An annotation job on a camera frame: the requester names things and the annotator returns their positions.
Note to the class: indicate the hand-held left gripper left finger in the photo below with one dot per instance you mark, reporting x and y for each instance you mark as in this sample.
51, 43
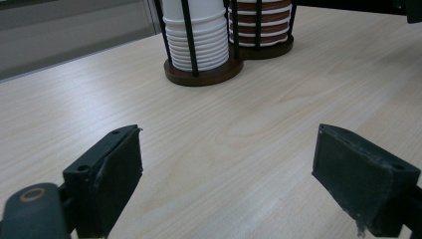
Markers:
109, 179

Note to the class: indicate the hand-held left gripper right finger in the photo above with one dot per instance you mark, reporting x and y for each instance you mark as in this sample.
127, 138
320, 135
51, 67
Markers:
358, 172

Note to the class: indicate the dark wooden cup holder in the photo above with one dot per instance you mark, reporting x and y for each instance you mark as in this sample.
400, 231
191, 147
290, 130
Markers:
202, 78

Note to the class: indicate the stack of white paper cups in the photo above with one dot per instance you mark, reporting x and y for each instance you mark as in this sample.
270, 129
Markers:
209, 40

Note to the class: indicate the stack of brown ribbed cups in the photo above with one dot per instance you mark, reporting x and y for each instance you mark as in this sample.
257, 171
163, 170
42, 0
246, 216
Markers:
275, 16

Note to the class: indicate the black box-shaped object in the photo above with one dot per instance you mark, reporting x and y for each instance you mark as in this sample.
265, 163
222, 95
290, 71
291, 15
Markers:
414, 10

